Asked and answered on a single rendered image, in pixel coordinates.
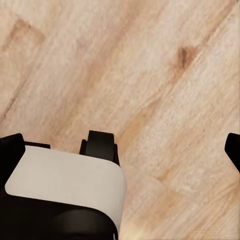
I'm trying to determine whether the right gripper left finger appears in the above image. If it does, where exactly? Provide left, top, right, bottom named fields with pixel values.
left=0, top=133, right=26, bottom=192

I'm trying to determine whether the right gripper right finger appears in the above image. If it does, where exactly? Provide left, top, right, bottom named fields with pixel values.
left=224, top=133, right=240, bottom=172

